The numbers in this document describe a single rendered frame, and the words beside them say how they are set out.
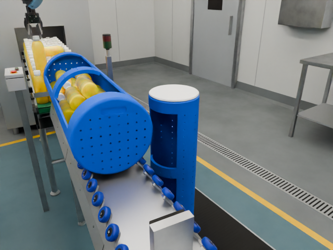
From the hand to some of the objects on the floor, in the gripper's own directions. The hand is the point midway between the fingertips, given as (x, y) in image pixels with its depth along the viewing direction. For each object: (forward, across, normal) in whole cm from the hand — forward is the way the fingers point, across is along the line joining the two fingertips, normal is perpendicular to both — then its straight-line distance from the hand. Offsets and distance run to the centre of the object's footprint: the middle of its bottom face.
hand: (35, 37), depth 170 cm
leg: (+129, +6, -25) cm, 132 cm away
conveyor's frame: (+129, +13, +68) cm, 147 cm away
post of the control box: (+129, -16, +3) cm, 130 cm away
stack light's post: (+129, +49, +20) cm, 140 cm away
